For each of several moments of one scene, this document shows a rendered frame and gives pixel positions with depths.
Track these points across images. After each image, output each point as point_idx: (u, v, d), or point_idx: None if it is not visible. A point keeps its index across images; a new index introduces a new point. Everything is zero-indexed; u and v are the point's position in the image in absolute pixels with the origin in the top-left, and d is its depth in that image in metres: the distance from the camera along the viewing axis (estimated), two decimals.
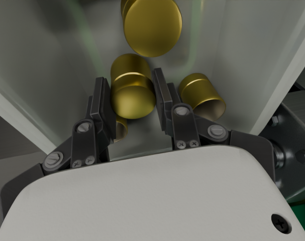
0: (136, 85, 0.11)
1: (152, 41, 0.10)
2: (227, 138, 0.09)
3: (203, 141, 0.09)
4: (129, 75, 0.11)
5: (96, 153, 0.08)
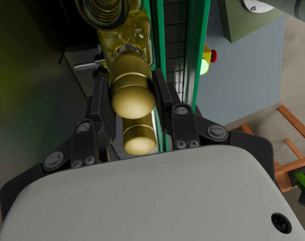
0: (136, 85, 0.11)
1: None
2: (227, 138, 0.09)
3: (203, 141, 0.09)
4: (129, 75, 0.11)
5: (96, 153, 0.08)
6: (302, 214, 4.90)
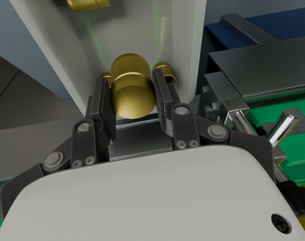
0: None
1: (133, 110, 0.12)
2: (227, 138, 0.09)
3: (203, 141, 0.09)
4: None
5: (96, 153, 0.08)
6: None
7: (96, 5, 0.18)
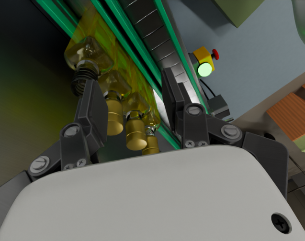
0: (133, 139, 0.25)
1: (113, 131, 0.23)
2: (241, 140, 0.09)
3: (215, 140, 0.09)
4: (130, 134, 0.26)
5: (86, 155, 0.08)
6: None
7: None
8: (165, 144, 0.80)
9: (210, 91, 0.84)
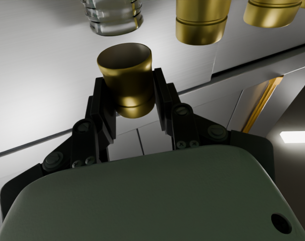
0: (255, 26, 0.12)
1: (204, 33, 0.12)
2: (227, 138, 0.09)
3: (203, 141, 0.09)
4: (255, 7, 0.11)
5: (96, 153, 0.08)
6: None
7: (116, 102, 0.12)
8: None
9: None
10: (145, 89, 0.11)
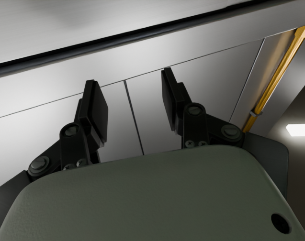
0: None
1: None
2: (241, 140, 0.09)
3: (215, 140, 0.09)
4: None
5: (86, 155, 0.08)
6: None
7: None
8: None
9: None
10: None
